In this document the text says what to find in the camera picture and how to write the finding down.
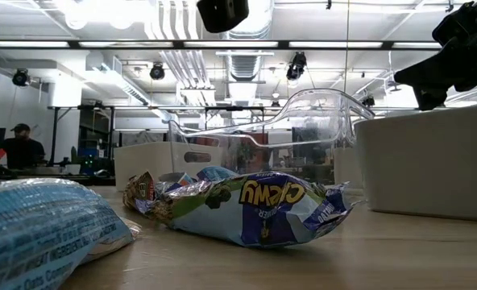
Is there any silver ventilation duct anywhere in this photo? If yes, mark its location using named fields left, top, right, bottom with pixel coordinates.
left=218, top=0, right=276, bottom=81

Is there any white bin with handle slot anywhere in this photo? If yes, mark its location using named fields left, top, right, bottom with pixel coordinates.
left=113, top=140, right=223, bottom=190

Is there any red brown panel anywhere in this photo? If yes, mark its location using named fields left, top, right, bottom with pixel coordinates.
left=244, top=135, right=270, bottom=175

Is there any white plastic bin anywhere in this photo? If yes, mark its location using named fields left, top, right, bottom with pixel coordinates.
left=353, top=103, right=477, bottom=223

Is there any black overhead light bar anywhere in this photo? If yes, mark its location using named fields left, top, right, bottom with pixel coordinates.
left=0, top=39, right=443, bottom=52

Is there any clear plastic bin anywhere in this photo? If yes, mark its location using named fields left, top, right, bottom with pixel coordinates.
left=168, top=88, right=375, bottom=202

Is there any blue silver granola bar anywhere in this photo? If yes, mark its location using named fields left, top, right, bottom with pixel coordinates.
left=0, top=176, right=142, bottom=290
left=196, top=165, right=239, bottom=183
left=156, top=172, right=197, bottom=187

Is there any black background workstation frame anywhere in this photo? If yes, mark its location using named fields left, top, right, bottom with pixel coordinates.
left=47, top=104, right=288, bottom=170

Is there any thin vertical pole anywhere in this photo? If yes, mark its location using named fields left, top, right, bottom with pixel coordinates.
left=345, top=0, right=350, bottom=97

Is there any person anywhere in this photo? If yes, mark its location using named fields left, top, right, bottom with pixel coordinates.
left=0, top=122, right=46, bottom=170

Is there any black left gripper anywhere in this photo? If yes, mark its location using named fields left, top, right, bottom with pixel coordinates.
left=197, top=0, right=250, bottom=34

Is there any blue Chewy granola bar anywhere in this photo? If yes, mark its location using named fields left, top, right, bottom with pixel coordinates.
left=147, top=171, right=355, bottom=249

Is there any brown red granola bar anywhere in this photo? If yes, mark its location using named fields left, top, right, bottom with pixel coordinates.
left=120, top=172, right=159, bottom=214

